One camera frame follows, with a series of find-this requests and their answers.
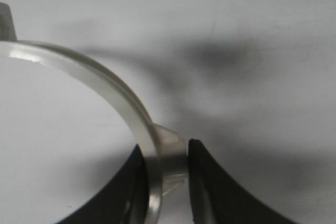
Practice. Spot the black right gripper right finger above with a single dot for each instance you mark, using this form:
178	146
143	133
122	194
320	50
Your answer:
217	198

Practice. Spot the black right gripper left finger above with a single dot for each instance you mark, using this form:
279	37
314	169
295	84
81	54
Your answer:
123	200

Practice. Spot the white half pipe clamp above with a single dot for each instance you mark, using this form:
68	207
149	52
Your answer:
164	152

